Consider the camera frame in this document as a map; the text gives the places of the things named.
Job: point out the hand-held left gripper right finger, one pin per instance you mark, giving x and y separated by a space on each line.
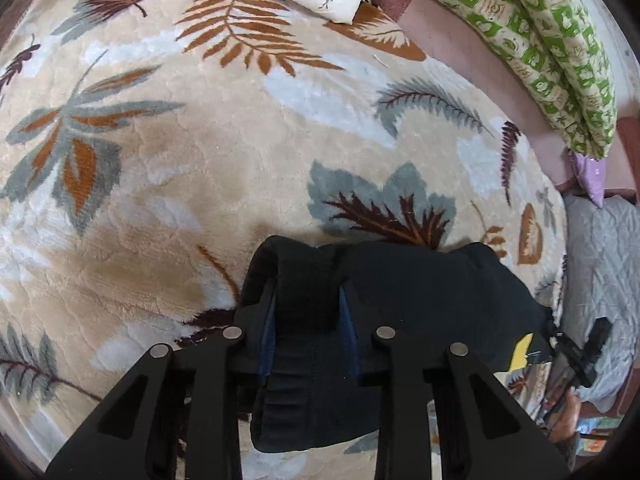
349 332

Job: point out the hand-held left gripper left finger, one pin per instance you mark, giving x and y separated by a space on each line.
265 342

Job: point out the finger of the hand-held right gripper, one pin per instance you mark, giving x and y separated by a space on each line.
597 350

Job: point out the black pants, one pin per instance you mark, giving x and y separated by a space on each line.
425 290

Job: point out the person's right forearm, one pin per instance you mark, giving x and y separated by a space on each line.
565 420

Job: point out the yellow paper tag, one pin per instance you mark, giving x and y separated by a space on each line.
520 352

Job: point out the grey quilted blanket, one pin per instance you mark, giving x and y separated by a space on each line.
605 260

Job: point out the purple small pillow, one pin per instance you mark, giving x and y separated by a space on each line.
590 175

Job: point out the beige leaf-print blanket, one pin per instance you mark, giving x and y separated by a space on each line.
200 160

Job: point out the pink bed sheet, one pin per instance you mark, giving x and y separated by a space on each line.
450 40

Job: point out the green patterned quilt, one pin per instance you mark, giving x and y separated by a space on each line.
530 25

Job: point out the pink padded bed frame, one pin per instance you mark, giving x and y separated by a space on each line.
629 160

